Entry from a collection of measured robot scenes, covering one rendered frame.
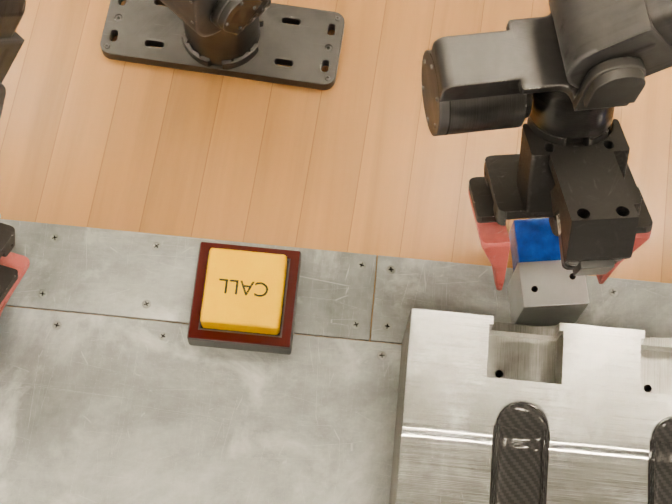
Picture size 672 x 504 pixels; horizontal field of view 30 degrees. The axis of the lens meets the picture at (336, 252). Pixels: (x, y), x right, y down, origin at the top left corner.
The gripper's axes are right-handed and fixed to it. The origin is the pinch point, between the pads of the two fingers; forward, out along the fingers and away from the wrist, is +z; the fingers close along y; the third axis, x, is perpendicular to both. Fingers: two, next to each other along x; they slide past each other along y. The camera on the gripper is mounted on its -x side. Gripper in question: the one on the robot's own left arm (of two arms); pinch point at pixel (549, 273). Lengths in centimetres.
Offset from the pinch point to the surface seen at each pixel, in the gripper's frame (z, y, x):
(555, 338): 0.7, -0.8, -6.2
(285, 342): 3.8, -20.4, -1.8
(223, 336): 3.4, -25.0, -1.1
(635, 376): 0.7, 4.1, -10.4
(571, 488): 4.6, -1.4, -16.7
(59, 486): 10.1, -37.8, -9.1
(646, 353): 2.0, 5.9, -7.1
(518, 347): 1.4, -3.4, -6.2
